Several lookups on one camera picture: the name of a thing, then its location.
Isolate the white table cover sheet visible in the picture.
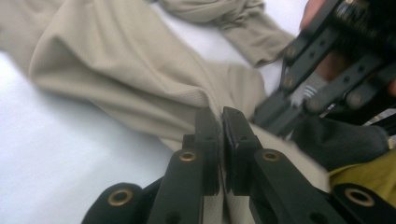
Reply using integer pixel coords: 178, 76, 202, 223
0, 0, 312, 224

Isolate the beige garment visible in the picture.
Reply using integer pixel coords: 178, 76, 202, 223
0, 0, 332, 224

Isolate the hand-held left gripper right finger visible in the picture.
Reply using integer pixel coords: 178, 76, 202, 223
221, 105, 347, 224

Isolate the dark grey cloth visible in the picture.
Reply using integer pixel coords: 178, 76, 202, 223
290, 116, 391, 173

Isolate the yellow cloth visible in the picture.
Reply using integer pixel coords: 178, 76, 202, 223
328, 148, 396, 208

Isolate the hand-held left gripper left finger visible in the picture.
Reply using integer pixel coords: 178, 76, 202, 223
147, 106, 221, 224

